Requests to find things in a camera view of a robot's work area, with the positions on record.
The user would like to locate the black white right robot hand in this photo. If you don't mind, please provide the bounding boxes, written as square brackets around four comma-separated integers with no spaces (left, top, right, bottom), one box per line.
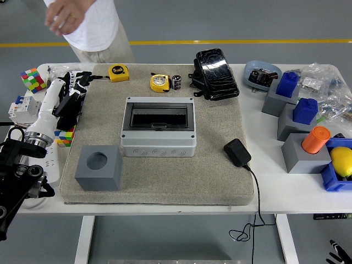
[326,239,352,264]

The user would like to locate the person's right hand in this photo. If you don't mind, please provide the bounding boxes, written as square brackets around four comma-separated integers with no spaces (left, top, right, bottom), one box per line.
[44,0,96,36]

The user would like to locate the white table leg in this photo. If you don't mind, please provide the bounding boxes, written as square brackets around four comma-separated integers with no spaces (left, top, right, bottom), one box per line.
[276,213,300,264]
[74,215,96,264]

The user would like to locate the smoked transparent box lid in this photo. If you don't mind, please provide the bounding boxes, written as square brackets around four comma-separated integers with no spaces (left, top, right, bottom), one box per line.
[123,103,195,132]

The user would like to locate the black power adapter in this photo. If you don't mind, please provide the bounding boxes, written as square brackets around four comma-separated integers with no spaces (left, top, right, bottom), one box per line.
[223,138,252,167]

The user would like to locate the large colourful puzzle cube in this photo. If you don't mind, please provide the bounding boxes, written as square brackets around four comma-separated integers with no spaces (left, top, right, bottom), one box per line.
[20,68,47,94]

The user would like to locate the grey block holder round hole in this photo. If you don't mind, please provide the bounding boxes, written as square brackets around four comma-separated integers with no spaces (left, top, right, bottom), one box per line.
[74,145,124,192]

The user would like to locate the small colourful puzzle cube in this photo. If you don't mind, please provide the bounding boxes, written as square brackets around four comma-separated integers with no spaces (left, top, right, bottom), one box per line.
[54,125,76,148]

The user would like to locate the yellow tape measure with strap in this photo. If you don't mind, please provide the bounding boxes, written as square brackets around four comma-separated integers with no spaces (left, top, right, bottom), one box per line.
[92,64,130,83]

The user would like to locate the black glossy pouch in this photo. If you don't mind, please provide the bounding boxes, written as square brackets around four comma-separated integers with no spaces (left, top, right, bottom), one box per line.
[188,48,240,101]

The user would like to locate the light blue bowl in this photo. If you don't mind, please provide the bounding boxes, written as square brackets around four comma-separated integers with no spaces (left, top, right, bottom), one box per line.
[244,60,283,92]

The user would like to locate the black adapter cord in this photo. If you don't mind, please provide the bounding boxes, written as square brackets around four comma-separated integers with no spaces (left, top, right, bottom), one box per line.
[228,163,277,264]

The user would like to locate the clear bag with dark parts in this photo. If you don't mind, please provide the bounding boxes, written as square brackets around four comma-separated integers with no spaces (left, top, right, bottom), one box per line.
[51,62,96,76]

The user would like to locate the yellow tape measure chrome face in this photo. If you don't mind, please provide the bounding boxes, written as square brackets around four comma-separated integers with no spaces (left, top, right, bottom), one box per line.
[150,73,172,93]

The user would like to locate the blue plastic bin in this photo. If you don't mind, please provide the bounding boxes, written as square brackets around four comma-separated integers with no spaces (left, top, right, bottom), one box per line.
[320,137,352,193]

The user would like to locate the clear bags of small parts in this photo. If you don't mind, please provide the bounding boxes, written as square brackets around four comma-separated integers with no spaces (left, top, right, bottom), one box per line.
[291,62,352,124]

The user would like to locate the blue block battery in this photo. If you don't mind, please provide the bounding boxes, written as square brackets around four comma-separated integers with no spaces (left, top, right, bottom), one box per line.
[292,97,319,124]
[276,71,300,98]

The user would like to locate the dark electronic parts pile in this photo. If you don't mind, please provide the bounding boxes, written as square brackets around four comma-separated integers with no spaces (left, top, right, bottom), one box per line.
[248,68,279,88]

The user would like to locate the yellow lemon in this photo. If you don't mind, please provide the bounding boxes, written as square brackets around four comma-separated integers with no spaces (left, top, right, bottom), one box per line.
[329,146,352,178]

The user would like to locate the grey plastic junction box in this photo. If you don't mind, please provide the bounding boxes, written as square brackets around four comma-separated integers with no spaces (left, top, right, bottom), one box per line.
[120,96,198,158]

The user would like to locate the grey-brown fabric mat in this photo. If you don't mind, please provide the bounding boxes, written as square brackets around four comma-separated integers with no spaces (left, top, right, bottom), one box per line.
[59,63,255,206]

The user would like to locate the black table control panel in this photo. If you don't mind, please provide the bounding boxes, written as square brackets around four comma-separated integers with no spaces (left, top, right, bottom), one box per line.
[312,213,352,221]

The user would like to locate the person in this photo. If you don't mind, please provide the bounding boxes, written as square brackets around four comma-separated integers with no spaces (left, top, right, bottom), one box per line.
[43,0,136,63]

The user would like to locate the black cloth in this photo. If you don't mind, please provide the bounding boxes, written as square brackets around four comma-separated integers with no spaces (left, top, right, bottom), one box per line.
[56,89,83,131]

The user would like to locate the orange cylinder battery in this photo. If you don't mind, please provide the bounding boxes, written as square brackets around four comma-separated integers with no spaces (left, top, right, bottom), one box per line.
[301,126,332,155]

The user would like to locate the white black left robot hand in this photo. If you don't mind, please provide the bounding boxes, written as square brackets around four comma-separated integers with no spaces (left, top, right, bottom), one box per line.
[26,70,94,138]

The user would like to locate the white circuit breaker blue switch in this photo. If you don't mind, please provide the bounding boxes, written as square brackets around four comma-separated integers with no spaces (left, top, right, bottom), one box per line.
[8,95,42,123]

